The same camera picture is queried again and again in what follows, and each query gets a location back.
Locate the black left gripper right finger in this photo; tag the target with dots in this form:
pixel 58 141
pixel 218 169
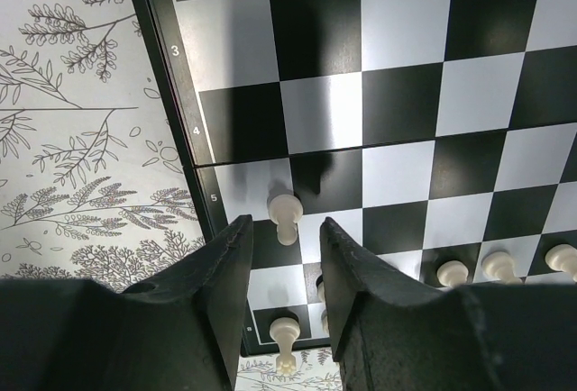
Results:
pixel 389 331

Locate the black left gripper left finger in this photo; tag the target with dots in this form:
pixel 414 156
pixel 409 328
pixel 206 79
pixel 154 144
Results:
pixel 180 329

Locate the white pawn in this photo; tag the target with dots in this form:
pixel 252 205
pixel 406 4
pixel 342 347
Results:
pixel 286 211

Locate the black and grey chessboard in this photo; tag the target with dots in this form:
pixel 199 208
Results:
pixel 429 130

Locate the floral tablecloth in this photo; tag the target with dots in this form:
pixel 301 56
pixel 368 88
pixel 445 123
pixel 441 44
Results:
pixel 92 184

